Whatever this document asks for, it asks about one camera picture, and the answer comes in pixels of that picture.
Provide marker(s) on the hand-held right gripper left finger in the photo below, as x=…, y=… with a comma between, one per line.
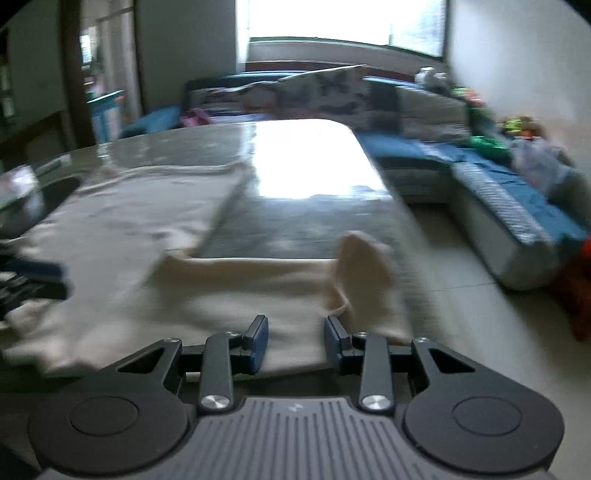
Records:
x=256, y=344

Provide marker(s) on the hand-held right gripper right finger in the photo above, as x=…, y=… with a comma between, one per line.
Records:
x=333, y=346

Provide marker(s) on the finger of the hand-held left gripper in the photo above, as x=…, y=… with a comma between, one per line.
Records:
x=39, y=271

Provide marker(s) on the cream knit garment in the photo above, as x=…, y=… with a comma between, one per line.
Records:
x=138, y=230

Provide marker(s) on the tissue pack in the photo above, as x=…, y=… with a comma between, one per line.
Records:
x=16, y=184

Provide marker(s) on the blue and white toy furniture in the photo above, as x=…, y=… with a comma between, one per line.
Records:
x=105, y=113

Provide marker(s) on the blue corner sofa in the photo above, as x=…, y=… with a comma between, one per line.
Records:
x=411, y=152

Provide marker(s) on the pink cloth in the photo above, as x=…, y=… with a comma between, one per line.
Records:
x=195, y=117

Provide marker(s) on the small butterfly print pillow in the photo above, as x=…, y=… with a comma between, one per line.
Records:
x=231, y=97

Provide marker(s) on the red plastic stool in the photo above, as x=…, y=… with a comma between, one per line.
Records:
x=579, y=295

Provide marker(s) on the large butterfly print pillow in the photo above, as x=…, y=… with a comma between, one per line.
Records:
x=328, y=92

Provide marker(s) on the grey plain pillow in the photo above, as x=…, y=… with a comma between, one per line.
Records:
x=429, y=110

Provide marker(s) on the green bowl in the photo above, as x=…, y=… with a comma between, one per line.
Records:
x=488, y=144

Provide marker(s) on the clear plastic storage box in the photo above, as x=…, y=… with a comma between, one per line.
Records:
x=538, y=164

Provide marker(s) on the green and pink plush toy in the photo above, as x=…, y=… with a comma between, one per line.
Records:
x=471, y=98

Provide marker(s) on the panda plush toy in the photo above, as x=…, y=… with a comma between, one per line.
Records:
x=430, y=77

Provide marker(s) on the brown and green plush toys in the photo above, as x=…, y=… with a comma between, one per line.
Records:
x=519, y=125

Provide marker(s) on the window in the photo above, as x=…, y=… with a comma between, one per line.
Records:
x=332, y=21

